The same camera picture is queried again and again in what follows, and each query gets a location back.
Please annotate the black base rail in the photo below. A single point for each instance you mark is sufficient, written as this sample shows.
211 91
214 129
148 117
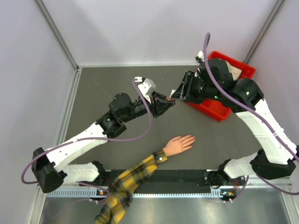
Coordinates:
175 181

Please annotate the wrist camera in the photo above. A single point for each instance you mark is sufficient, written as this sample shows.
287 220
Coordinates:
200 57
146 87

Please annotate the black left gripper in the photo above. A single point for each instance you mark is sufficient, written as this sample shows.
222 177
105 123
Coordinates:
158 107

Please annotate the pink nail polish bottle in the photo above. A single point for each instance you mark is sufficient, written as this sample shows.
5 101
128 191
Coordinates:
170 99

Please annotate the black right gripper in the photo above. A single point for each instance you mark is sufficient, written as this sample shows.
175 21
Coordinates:
184 92

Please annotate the mannequin hand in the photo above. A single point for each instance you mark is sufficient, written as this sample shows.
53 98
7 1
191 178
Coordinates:
178 145

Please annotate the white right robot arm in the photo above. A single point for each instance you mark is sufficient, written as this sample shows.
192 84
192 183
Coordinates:
215 80

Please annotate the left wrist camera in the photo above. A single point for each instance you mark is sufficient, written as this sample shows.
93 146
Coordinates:
146 87

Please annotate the yellow plaid sleeve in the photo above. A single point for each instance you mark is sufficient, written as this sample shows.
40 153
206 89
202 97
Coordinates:
122 189

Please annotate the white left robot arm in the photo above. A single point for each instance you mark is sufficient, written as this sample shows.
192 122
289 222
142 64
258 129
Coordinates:
53 167

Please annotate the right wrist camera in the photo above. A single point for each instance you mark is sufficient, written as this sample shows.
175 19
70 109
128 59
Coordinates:
200 57

